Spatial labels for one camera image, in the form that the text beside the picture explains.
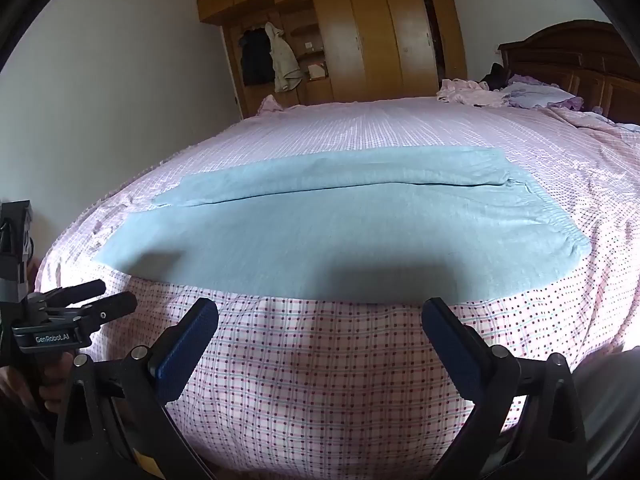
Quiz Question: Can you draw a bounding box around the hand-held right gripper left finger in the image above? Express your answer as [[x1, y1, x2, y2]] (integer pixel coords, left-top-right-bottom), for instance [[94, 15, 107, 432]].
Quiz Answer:
[[52, 298, 219, 480]]

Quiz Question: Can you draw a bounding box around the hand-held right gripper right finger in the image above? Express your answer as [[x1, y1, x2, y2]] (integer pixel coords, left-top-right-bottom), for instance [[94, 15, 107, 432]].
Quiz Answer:
[[421, 298, 588, 480]]

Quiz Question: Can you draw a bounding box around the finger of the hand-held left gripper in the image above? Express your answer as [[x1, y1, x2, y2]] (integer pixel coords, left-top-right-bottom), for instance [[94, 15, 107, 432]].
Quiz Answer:
[[36, 279, 107, 307], [75, 291, 139, 335]]

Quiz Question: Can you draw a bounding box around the light blue towel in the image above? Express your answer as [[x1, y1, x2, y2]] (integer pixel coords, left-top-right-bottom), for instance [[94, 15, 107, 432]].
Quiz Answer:
[[91, 147, 592, 306]]

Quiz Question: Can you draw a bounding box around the person's left hand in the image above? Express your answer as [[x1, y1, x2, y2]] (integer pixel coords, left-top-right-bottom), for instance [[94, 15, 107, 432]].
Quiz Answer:
[[0, 351, 75, 417]]

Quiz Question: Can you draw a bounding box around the bed with pink checked sheet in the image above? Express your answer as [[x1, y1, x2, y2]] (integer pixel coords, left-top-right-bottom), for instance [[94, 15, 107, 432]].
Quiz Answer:
[[35, 95, 640, 467]]

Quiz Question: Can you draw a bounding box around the crumpled pink cloth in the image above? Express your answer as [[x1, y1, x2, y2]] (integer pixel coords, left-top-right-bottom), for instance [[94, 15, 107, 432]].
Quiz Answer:
[[436, 78, 507, 108]]

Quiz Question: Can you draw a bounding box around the dark cloth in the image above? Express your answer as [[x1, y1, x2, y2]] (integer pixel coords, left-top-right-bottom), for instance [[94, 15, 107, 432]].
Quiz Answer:
[[479, 62, 512, 92]]

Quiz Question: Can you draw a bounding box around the dark hanging jacket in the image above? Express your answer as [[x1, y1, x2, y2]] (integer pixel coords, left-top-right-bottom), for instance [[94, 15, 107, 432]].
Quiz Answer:
[[238, 27, 276, 87]]

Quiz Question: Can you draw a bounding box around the beige hanging jacket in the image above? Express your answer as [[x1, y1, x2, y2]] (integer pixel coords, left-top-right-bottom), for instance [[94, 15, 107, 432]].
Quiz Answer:
[[264, 21, 305, 94]]

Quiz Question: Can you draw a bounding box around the dark wooden headboard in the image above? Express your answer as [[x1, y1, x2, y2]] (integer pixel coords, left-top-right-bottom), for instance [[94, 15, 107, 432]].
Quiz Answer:
[[497, 20, 640, 126]]

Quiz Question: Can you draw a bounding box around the wooden wardrobe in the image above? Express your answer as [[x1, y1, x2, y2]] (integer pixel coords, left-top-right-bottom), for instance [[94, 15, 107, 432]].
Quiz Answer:
[[196, 0, 468, 119]]

